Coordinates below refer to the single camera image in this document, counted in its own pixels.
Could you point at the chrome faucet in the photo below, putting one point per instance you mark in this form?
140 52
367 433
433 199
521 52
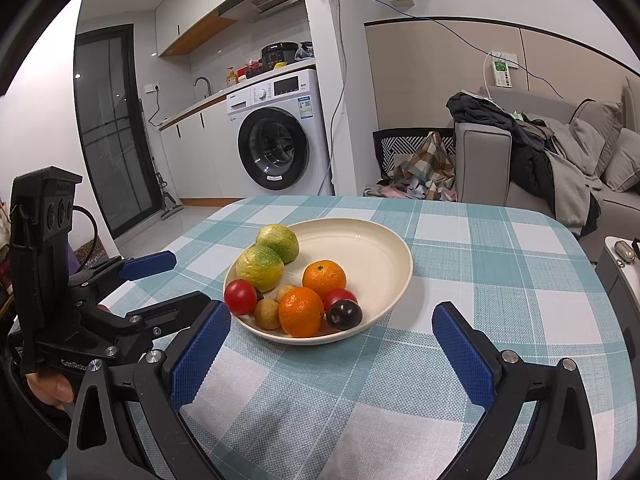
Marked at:
208 87

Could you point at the grey garment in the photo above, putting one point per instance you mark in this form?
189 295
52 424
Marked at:
565 190

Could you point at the grey cushion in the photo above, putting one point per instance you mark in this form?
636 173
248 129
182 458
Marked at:
595 135
622 165

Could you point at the black cooker pot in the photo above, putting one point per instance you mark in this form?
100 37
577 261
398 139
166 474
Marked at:
278 56

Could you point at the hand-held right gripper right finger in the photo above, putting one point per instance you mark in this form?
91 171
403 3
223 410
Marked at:
462 355

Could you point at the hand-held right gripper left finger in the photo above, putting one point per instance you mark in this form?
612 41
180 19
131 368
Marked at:
200 355

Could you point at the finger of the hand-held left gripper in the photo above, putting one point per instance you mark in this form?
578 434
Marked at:
150 265
170 310

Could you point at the white round side table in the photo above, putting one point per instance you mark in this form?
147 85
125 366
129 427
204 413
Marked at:
617 275

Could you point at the teal checked tablecloth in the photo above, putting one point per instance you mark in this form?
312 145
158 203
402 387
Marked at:
475 270

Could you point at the red tomato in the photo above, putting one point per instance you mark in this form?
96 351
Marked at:
240 296
342 295

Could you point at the white wall cabinets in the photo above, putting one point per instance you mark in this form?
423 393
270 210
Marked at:
190 10

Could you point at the floor mop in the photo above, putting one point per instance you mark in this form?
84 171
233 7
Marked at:
170 208

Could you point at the patterned cardboard box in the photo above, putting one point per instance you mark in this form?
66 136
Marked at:
92 255

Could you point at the plaid cloth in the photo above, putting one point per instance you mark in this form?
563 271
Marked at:
425 165

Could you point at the green yellow citrus fruit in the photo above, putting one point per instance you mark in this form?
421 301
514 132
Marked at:
260 267
277 241

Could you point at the brown longan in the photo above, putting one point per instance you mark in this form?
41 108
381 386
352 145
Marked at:
267 314
285 292

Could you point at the black framed glass door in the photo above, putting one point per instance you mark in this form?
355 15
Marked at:
107 135

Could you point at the white washing machine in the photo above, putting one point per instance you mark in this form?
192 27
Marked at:
272 145

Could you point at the dark plastic bag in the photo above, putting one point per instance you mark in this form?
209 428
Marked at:
305 52

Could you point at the black patterned chair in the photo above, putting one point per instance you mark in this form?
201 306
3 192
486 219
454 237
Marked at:
387 152

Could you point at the yellow bottle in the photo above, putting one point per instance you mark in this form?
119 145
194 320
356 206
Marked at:
231 79

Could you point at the white wall socket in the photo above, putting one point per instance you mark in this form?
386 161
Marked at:
152 88

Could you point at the grey sofa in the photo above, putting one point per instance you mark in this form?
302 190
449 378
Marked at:
480 170

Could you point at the orange mandarin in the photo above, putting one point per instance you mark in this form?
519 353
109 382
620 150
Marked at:
301 311
324 278

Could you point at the dark jacket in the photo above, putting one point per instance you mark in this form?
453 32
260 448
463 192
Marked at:
530 165

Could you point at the cream round plate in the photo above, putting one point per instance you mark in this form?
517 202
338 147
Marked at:
370 260

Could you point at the red container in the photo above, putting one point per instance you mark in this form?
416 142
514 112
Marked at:
248 69

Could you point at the purple plastic bag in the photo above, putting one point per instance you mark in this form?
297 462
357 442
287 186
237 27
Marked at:
72 260

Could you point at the person's left hand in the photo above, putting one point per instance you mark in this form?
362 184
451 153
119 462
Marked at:
47 390

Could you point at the silver metal object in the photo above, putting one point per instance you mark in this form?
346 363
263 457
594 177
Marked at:
624 251

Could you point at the white kitchen counter cabinet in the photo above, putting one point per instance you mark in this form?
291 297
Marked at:
200 160

